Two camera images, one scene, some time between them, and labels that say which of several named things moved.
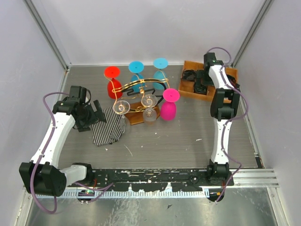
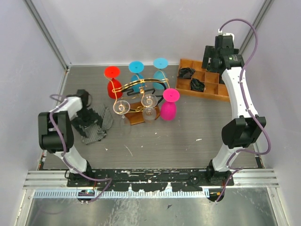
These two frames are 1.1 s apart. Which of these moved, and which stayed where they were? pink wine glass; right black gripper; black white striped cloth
Moved: black white striped cloth; right black gripper
Stayed: pink wine glass
